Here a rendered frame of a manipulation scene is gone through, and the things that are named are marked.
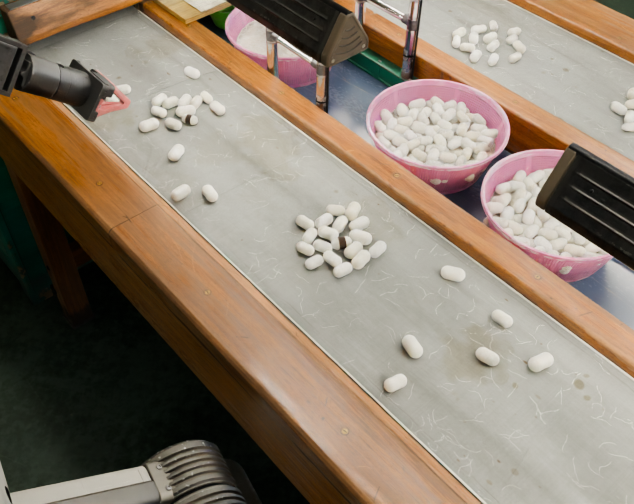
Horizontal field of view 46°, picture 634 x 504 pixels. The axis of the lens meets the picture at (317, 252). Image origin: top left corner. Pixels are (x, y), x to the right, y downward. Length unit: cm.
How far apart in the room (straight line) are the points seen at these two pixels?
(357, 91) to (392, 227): 48
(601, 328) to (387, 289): 31
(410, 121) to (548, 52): 40
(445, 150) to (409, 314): 39
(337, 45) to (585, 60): 80
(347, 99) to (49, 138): 61
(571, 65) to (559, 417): 86
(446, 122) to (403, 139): 10
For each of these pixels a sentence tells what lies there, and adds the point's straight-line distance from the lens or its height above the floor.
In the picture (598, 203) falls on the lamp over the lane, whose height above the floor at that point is 108.
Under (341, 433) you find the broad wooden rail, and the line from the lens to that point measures 98.
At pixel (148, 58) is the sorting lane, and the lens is 165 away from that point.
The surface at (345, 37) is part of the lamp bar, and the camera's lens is 105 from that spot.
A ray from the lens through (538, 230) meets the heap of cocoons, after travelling 129.
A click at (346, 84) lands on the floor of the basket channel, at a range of 166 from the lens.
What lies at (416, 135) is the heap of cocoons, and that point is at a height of 74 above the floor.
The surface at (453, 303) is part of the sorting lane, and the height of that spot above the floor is 74.
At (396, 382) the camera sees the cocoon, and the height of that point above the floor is 76.
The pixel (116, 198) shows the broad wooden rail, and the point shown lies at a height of 76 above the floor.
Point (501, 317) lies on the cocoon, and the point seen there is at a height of 76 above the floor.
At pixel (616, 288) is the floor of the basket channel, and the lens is 133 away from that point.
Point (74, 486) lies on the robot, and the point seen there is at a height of 84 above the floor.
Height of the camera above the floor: 163
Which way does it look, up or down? 48 degrees down
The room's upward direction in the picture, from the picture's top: 1 degrees clockwise
